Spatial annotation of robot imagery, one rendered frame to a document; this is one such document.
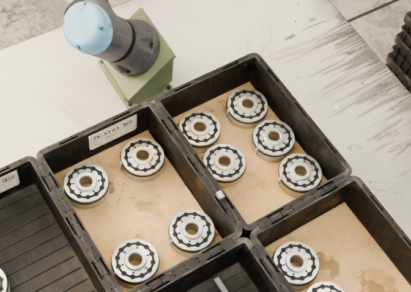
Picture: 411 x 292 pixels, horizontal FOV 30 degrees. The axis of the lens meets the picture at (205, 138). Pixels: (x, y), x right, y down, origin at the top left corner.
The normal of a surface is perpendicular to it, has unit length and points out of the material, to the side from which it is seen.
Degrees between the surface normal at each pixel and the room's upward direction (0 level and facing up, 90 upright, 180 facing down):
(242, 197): 0
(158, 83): 90
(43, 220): 0
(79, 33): 42
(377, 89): 0
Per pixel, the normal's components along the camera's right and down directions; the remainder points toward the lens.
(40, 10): 0.08, -0.53
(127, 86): -0.50, -0.14
